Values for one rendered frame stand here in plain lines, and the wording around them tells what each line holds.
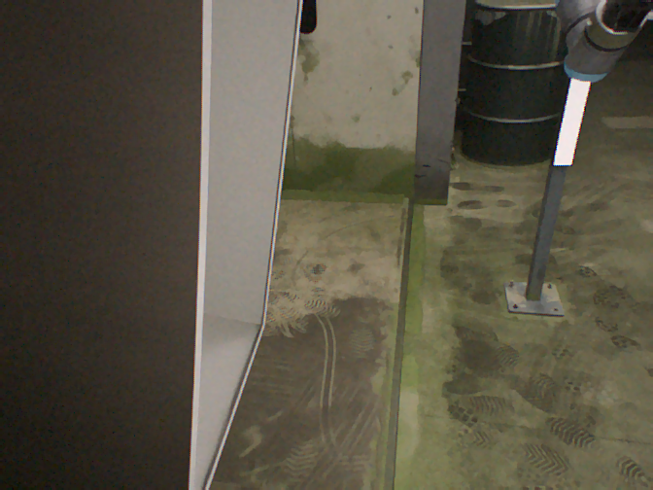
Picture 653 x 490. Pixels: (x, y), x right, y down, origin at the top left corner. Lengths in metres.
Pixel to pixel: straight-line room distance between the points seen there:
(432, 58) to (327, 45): 0.50
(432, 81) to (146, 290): 2.25
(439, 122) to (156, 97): 2.35
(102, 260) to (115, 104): 0.20
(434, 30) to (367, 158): 0.69
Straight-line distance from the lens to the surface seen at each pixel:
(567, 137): 2.03
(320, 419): 1.81
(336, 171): 2.99
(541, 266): 2.29
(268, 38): 1.15
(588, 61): 1.32
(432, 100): 2.81
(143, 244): 0.66
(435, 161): 2.92
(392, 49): 2.75
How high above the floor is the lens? 1.42
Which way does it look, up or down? 32 degrees down
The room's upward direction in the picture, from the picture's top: 4 degrees counter-clockwise
